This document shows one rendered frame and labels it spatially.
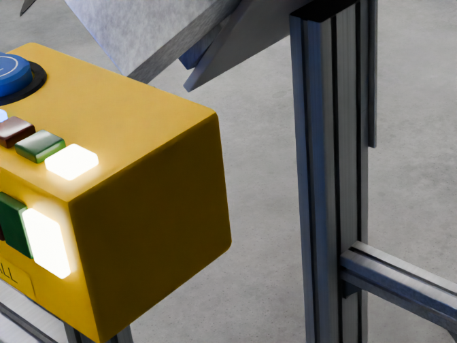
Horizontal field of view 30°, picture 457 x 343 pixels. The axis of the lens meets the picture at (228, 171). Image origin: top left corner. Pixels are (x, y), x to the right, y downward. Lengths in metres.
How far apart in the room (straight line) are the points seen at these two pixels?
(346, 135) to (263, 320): 0.91
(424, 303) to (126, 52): 0.48
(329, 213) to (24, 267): 0.65
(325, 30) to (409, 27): 2.21
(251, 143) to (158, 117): 2.04
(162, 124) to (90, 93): 0.06
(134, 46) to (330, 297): 0.48
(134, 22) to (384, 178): 1.54
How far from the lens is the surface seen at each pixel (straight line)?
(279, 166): 2.35
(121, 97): 0.45
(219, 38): 0.90
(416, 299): 1.07
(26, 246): 0.42
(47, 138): 0.42
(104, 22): 0.83
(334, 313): 1.16
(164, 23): 0.81
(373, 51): 1.01
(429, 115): 2.58
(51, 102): 0.46
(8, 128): 0.43
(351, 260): 1.10
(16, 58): 0.49
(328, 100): 0.97
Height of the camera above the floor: 1.28
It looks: 33 degrees down
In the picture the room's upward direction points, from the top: 6 degrees counter-clockwise
